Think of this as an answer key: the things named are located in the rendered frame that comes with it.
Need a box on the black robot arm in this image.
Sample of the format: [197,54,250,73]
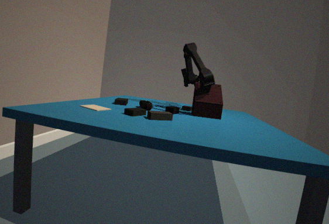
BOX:
[181,43,215,95]

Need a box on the beige flat rectangular block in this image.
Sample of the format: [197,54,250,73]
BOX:
[80,105,111,111]

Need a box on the dark grey switch panel with green rocker switches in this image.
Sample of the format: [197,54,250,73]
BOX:
[139,100,153,111]

